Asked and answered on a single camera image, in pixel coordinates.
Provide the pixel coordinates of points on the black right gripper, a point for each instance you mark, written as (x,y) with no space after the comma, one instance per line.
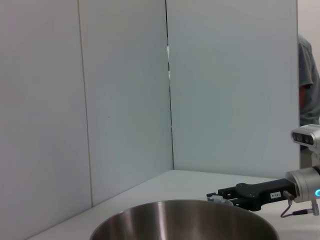
(260,193)

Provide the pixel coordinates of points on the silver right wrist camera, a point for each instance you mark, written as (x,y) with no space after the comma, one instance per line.
(307,136)

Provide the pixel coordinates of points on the person in grey shirt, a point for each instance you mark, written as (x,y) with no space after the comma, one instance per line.
(306,70)

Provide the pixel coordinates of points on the stainless steel mixing bowl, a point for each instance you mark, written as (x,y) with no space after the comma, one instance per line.
(185,222)

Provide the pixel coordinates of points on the translucent plastic cup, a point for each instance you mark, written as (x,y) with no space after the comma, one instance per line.
(220,200)

